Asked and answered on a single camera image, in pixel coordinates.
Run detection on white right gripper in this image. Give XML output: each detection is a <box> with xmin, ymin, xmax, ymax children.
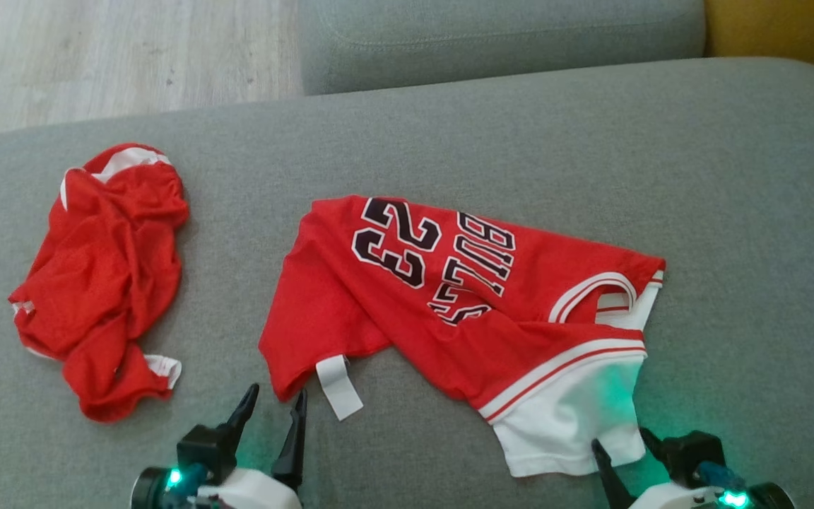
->
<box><xmin>591</xmin><ymin>426</ymin><xmax>796</xmax><ymax>509</ymax></box>

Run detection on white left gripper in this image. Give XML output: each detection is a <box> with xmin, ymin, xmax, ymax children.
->
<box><xmin>131</xmin><ymin>383</ymin><xmax>308</xmax><ymax>509</ymax></box>

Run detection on red Bulls basketball jersey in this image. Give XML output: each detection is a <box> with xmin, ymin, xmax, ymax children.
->
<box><xmin>259</xmin><ymin>196</ymin><xmax>666</xmax><ymax>478</ymax></box>

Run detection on red Bulls basketball shorts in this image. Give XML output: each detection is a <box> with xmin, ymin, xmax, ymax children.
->
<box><xmin>10</xmin><ymin>144</ymin><xmax>190</xmax><ymax>423</ymax></box>

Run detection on grey sofa seat cushion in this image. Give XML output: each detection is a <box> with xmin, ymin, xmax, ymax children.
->
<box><xmin>0</xmin><ymin>58</ymin><xmax>814</xmax><ymax>509</ymax></box>

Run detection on grey sofa back cushion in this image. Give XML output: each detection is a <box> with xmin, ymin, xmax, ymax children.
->
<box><xmin>297</xmin><ymin>0</ymin><xmax>707</xmax><ymax>96</ymax></box>

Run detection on right arm blue-plug black cable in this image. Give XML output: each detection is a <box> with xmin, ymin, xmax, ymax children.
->
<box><xmin>695</xmin><ymin>462</ymin><xmax>743</xmax><ymax>492</ymax></box>

